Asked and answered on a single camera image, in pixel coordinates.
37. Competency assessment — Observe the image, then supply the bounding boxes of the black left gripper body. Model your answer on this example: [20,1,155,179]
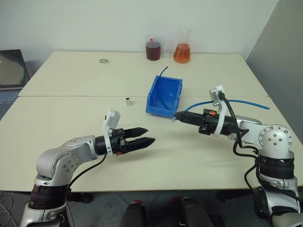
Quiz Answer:
[109,128,130,157]

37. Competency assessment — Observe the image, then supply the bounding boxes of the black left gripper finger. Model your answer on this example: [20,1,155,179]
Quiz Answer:
[126,137,156,153]
[123,127,149,139]

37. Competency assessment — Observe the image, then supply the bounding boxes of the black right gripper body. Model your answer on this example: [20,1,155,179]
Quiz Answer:
[198,108,220,136]

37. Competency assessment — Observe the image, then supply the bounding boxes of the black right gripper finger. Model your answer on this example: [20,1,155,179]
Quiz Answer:
[173,111,204,120]
[176,117,204,127]

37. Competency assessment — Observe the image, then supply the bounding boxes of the blue cable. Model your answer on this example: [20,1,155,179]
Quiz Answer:
[156,66,170,111]
[170,100,271,124]

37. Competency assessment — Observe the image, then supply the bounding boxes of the blue plastic bin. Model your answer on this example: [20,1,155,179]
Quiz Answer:
[144,75,184,119]

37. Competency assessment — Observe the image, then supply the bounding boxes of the flask with orange liquid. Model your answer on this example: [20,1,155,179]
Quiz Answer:
[173,29,192,64]

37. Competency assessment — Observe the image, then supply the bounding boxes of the clear plastic measuring cup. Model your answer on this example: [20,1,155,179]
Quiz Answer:
[161,35,175,59]

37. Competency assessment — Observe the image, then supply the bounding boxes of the dark rounded shape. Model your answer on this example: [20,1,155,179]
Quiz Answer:
[170,196,209,227]
[119,200,146,227]

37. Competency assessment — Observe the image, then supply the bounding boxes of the beaker with dark red liquid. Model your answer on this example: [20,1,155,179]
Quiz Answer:
[144,30,163,61]

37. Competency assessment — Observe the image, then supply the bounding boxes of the grey partition panel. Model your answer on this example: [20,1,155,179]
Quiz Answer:
[245,0,303,134]

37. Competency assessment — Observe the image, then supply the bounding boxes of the grey laptop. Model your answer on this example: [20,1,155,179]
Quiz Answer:
[0,49,30,114]

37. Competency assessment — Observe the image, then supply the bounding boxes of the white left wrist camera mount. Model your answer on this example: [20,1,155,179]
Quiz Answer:
[102,108,121,157]

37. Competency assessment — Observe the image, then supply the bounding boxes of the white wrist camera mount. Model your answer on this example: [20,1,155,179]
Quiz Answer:
[102,108,121,157]
[208,85,228,137]

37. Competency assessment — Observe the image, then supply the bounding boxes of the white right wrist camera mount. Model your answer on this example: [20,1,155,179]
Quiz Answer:
[208,85,228,137]

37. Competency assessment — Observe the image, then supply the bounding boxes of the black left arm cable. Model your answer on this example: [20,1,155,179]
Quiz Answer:
[67,155,107,193]

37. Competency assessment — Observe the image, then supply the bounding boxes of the white floor cable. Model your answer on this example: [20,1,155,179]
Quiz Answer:
[0,195,15,227]

